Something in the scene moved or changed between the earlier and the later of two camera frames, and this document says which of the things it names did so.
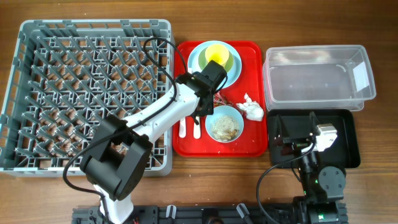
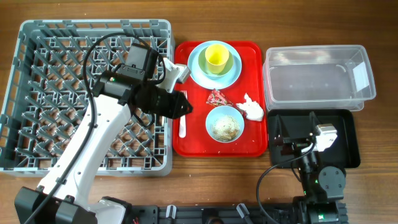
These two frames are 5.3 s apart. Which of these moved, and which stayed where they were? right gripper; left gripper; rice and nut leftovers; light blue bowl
Moved: left gripper
Stayed: light blue bowl; right gripper; rice and nut leftovers
